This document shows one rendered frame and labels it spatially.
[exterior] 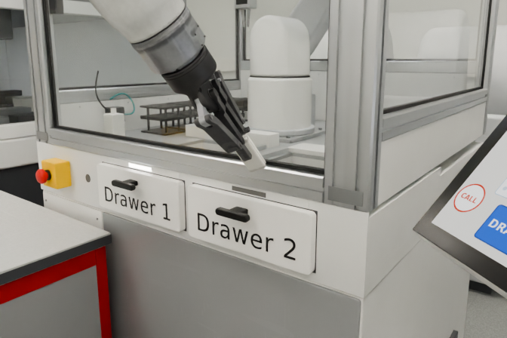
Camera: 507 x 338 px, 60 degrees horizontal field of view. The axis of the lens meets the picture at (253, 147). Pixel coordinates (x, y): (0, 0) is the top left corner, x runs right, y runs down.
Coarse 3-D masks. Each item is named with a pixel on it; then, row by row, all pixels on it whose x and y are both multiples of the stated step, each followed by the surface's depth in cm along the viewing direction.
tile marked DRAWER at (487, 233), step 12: (504, 204) 48; (492, 216) 48; (504, 216) 47; (480, 228) 49; (492, 228) 47; (504, 228) 46; (480, 240) 48; (492, 240) 46; (504, 240) 45; (504, 252) 44
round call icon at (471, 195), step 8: (464, 184) 55; (472, 184) 54; (480, 184) 53; (464, 192) 54; (472, 192) 53; (480, 192) 52; (488, 192) 51; (456, 200) 54; (464, 200) 53; (472, 200) 52; (480, 200) 51; (456, 208) 53; (464, 208) 52; (472, 208) 51
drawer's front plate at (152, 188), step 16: (112, 176) 105; (128, 176) 101; (144, 176) 97; (160, 176) 96; (112, 192) 106; (128, 192) 102; (144, 192) 98; (160, 192) 95; (176, 192) 92; (112, 208) 107; (128, 208) 103; (144, 208) 99; (160, 208) 96; (176, 208) 93; (160, 224) 97; (176, 224) 93
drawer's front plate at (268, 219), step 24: (192, 192) 89; (216, 192) 85; (192, 216) 90; (216, 216) 86; (264, 216) 78; (288, 216) 75; (312, 216) 73; (216, 240) 87; (240, 240) 83; (264, 240) 79; (312, 240) 74; (288, 264) 77; (312, 264) 75
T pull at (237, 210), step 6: (216, 210) 80; (222, 210) 79; (228, 210) 79; (234, 210) 79; (240, 210) 79; (246, 210) 80; (222, 216) 80; (228, 216) 79; (234, 216) 78; (240, 216) 77; (246, 216) 76; (246, 222) 77
